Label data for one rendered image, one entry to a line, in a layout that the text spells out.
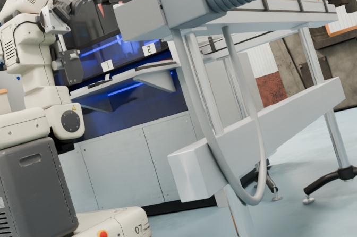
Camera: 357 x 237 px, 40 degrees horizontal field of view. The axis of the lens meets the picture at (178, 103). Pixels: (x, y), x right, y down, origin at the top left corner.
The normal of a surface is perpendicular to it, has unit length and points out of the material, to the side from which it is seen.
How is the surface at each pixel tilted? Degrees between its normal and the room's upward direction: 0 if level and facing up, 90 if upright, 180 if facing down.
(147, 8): 90
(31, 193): 90
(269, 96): 90
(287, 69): 90
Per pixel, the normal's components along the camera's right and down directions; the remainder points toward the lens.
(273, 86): -0.26, 0.08
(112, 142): -0.49, 0.15
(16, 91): 0.82, -0.25
